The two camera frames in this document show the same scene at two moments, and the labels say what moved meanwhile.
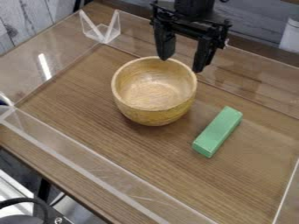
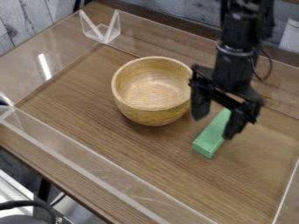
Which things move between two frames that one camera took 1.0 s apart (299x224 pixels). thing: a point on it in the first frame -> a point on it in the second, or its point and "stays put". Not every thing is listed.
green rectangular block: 218,132 stays put
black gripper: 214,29 -> 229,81
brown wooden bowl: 154,89 stays put
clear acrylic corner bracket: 102,32 stays put
